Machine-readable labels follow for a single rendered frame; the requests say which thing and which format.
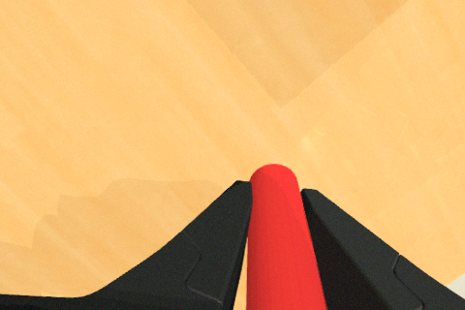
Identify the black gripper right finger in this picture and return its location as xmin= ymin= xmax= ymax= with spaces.
xmin=301 ymin=189 xmax=465 ymax=310

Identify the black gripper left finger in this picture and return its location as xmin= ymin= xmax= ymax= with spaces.
xmin=0 ymin=179 xmax=253 ymax=310

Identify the red peg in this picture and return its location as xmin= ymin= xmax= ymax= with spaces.
xmin=247 ymin=164 xmax=328 ymax=310

